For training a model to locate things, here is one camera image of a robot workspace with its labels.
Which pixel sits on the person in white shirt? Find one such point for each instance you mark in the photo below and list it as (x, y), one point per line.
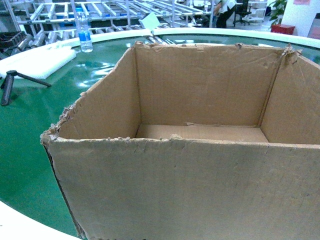
(223, 10)

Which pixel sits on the clear plastic water bottle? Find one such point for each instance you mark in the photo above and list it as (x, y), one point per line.
(83, 31)

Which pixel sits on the green potted plant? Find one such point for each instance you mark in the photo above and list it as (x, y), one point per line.
(277, 11)

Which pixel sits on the red box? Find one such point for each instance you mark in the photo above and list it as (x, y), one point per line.
(282, 29)

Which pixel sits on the white foam sheets stack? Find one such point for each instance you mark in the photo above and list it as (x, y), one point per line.
(39, 62)

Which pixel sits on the metal roller rack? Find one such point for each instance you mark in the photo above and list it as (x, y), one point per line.
(28, 24)

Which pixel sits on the large cardboard box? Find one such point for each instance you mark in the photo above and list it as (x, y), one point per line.
(194, 142)

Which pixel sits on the green conveyor belt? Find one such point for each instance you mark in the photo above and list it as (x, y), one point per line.
(27, 182)

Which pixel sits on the black mini tripod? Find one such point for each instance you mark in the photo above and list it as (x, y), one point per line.
(8, 82)

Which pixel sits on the white paper sheet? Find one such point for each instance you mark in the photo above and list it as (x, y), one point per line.
(150, 22)

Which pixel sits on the black office chair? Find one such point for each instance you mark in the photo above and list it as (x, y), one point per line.
(241, 11)

